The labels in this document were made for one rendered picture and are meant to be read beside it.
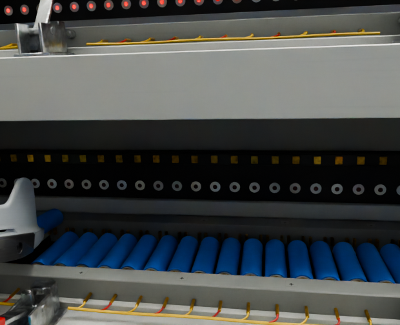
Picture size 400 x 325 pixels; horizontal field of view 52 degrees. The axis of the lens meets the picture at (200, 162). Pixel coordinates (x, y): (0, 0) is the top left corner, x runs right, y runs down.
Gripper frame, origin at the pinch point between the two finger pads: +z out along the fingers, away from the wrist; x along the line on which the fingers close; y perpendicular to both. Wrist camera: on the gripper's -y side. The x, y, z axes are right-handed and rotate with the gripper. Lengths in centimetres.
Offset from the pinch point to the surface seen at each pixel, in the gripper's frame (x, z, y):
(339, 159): -28.7, 7.6, 8.3
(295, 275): -24.2, -0.2, -1.7
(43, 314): -6.3, -6.4, -4.4
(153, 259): -12.2, 0.7, -1.2
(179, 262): -14.6, 0.4, -1.3
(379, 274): -30.5, 0.4, -1.4
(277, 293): -22.7, -3.3, -2.5
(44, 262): -2.7, -0.4, -1.8
